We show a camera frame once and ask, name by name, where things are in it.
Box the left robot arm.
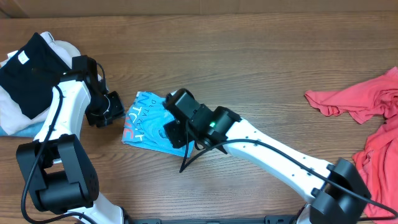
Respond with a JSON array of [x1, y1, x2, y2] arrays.
[[16, 55, 132, 223]]

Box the light blue t-shirt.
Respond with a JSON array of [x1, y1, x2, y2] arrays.
[[122, 91, 193, 157]]

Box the folded blue jeans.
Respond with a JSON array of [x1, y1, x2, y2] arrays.
[[11, 122, 44, 138]]

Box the red t-shirt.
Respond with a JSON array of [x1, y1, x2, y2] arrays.
[[303, 66, 398, 224]]

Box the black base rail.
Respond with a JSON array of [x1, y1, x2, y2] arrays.
[[124, 215, 299, 224]]

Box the folded beige garment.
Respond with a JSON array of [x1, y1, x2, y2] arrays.
[[1, 32, 81, 136]]

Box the folded black shirt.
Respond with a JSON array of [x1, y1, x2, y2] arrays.
[[1, 33, 70, 119]]

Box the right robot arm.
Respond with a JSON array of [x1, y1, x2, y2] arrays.
[[163, 88, 371, 223]]

